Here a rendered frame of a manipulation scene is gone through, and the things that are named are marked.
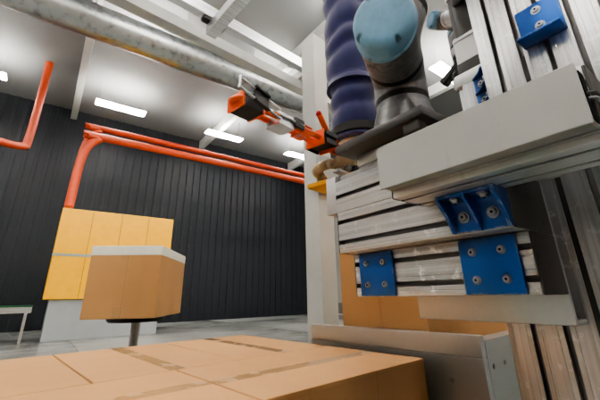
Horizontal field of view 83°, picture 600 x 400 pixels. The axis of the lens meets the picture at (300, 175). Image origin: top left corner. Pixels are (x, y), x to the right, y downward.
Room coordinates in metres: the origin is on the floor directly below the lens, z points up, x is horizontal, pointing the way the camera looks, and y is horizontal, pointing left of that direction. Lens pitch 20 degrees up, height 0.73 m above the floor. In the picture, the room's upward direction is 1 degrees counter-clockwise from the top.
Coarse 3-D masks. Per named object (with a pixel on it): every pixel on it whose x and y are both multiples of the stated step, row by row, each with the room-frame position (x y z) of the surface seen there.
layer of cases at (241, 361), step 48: (240, 336) 1.82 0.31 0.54; (0, 384) 0.91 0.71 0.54; (48, 384) 0.90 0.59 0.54; (96, 384) 0.89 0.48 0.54; (144, 384) 0.88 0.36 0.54; (192, 384) 0.87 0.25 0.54; (240, 384) 0.86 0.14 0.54; (288, 384) 0.86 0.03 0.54; (336, 384) 0.88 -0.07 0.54; (384, 384) 1.00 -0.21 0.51
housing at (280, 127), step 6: (276, 120) 0.93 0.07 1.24; (282, 120) 0.93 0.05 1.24; (288, 120) 0.95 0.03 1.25; (270, 126) 0.95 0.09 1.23; (276, 126) 0.94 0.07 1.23; (282, 126) 0.94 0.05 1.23; (288, 126) 0.95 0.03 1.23; (294, 126) 0.97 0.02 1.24; (276, 132) 0.98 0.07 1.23; (282, 132) 0.98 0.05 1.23
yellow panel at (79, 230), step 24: (72, 216) 6.71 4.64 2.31; (96, 216) 6.96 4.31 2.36; (120, 216) 7.22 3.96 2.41; (144, 216) 7.52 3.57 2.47; (72, 240) 6.76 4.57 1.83; (96, 240) 7.01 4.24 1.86; (120, 240) 7.27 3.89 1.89; (144, 240) 7.55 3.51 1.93; (168, 240) 7.86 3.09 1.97; (72, 264) 6.81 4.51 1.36; (48, 288) 6.63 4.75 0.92; (72, 288) 6.86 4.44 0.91; (48, 312) 6.72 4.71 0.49; (72, 312) 6.95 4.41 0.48; (48, 336) 6.76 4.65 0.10; (72, 336) 6.99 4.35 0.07; (96, 336) 7.23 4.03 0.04; (120, 336) 7.48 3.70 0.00
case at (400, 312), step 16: (352, 256) 1.47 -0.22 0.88; (352, 272) 1.48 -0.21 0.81; (352, 288) 1.48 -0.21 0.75; (352, 304) 1.49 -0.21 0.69; (368, 304) 1.42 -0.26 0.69; (384, 304) 1.36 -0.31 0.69; (400, 304) 1.30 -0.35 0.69; (416, 304) 1.25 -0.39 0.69; (352, 320) 1.49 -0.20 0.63; (368, 320) 1.42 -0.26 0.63; (384, 320) 1.36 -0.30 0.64; (400, 320) 1.31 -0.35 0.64; (416, 320) 1.25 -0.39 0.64; (432, 320) 1.24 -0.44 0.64; (448, 320) 1.30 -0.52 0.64
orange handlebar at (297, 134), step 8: (232, 96) 0.82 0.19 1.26; (240, 96) 0.81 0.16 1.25; (232, 104) 0.84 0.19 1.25; (264, 120) 0.93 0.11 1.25; (296, 128) 0.99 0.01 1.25; (304, 128) 1.01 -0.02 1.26; (296, 136) 1.04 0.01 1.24; (304, 136) 1.04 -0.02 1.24; (312, 136) 1.05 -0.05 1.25; (320, 136) 1.07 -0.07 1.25
